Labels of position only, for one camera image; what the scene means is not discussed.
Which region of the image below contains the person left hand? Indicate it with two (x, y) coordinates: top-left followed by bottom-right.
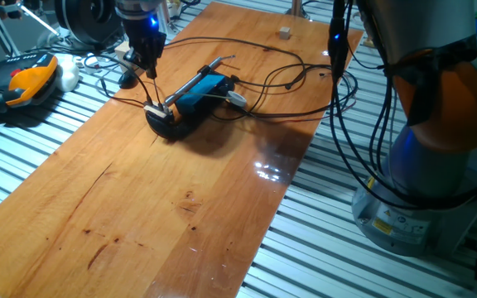
(0, 0), (23, 21)

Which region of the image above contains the blue box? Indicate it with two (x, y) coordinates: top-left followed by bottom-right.
(175, 73), (228, 116)

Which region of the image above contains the white rounded lump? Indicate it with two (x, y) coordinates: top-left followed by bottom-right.
(55, 55), (81, 94)

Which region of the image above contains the tall wooden block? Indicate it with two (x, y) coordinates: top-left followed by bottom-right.
(113, 40), (145, 78)

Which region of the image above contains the silver metal rod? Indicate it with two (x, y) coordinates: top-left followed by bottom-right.
(163, 54), (237, 108)

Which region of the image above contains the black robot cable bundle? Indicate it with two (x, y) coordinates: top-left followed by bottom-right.
(325, 0), (477, 211)

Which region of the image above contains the black oval docking station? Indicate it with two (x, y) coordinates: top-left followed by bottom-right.
(145, 74), (236, 141)

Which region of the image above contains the small black rounded device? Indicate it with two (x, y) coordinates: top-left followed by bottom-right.
(118, 69), (140, 90)

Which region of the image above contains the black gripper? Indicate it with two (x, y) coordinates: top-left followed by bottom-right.
(121, 12), (168, 80)

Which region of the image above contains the glossy wooden board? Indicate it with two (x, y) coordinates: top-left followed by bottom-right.
(0, 2), (364, 298)

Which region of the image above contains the thin black cable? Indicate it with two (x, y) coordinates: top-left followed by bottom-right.
(164, 36), (308, 90)
(81, 53), (155, 104)
(152, 77), (164, 105)
(99, 78), (147, 107)
(209, 61), (359, 121)

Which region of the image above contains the metal clamp stand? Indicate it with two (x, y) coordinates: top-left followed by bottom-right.
(17, 0), (64, 45)

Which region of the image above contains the black round spool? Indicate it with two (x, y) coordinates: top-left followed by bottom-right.
(53, 0), (125, 46)

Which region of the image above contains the white power adapter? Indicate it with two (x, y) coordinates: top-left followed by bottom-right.
(81, 55), (102, 70)

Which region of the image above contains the white cable with round disc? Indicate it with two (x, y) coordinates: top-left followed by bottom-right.
(188, 89), (248, 108)

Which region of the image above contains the orange black teach pendant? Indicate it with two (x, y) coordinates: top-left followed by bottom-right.
(0, 51), (60, 114)

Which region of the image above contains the silver pole foot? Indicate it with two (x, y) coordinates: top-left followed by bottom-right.
(284, 0), (311, 20)

